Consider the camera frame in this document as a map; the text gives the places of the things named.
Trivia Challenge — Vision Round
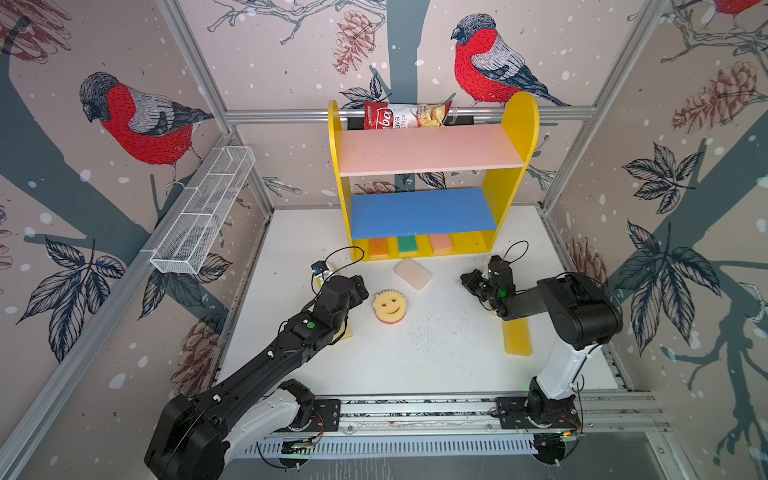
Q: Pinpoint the white wire mesh basket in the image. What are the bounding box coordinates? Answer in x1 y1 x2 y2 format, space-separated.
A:
150 146 255 275

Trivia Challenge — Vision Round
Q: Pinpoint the salmon orange sponge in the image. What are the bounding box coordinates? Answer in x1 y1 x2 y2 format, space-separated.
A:
429 234 454 255

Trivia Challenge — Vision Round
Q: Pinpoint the smiley face sponge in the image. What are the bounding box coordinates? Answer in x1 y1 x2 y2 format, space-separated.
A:
372 290 407 325

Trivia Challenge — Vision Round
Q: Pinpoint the orange scrub sponge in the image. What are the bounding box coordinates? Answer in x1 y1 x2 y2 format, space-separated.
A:
368 238 389 259

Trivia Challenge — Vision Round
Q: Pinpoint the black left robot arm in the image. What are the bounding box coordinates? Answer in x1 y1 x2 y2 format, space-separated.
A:
144 275 369 479

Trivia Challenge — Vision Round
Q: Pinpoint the green scrub sponge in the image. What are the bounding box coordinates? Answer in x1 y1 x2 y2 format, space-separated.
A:
397 236 419 256

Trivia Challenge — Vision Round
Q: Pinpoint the pale yellow sponge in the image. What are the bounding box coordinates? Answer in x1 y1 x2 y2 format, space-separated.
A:
339 326 353 340

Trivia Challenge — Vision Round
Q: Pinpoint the yellow rectangular sponge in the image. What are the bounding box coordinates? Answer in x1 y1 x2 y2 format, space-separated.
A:
502 318 533 357

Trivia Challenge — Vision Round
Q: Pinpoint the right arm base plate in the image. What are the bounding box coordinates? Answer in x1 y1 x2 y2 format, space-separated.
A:
492 396 582 430

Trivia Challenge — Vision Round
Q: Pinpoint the light pink sponge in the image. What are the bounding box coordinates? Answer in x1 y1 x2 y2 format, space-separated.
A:
394 258 432 291

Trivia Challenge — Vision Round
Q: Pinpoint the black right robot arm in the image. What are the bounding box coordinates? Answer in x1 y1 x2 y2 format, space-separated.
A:
460 255 623 428

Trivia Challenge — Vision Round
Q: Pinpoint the red cassava chips bag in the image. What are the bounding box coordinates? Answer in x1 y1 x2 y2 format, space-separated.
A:
364 102 452 130

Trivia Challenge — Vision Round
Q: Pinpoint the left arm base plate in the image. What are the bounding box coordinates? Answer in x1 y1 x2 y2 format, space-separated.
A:
287 398 341 434

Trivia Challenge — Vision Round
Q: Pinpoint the yellow shelf with coloured boards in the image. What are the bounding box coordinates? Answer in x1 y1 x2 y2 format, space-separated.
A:
328 92 540 261

